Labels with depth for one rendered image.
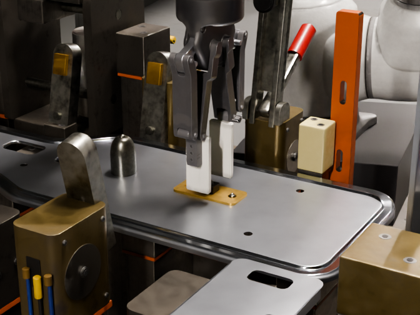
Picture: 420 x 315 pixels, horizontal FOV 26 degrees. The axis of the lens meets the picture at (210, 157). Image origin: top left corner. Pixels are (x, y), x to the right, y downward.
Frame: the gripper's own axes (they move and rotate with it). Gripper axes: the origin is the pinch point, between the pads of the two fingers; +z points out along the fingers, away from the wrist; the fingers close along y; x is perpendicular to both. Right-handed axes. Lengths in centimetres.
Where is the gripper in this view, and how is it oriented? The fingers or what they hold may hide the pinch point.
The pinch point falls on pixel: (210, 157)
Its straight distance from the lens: 106.3
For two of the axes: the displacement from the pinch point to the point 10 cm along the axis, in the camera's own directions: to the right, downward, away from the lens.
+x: 8.6, 1.9, -4.7
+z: 0.0, 9.2, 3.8
